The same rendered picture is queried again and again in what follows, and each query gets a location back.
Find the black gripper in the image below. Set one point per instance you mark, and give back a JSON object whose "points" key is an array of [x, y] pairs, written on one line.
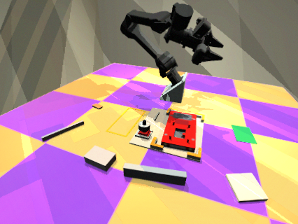
{"points": [[202, 52]]}

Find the green flat square patch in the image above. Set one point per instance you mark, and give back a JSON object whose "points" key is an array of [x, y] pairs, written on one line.
{"points": [[243, 134]]}

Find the small orange flat block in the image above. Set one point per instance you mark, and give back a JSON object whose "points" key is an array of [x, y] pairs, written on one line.
{"points": [[98, 106]]}

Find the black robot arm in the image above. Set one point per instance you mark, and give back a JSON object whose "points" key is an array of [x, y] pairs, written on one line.
{"points": [[176, 22]]}

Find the black wheel with white rim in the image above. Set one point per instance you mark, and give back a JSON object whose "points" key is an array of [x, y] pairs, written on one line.
{"points": [[144, 128]]}

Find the cream rectangular block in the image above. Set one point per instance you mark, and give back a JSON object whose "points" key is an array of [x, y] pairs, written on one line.
{"points": [[100, 158]]}

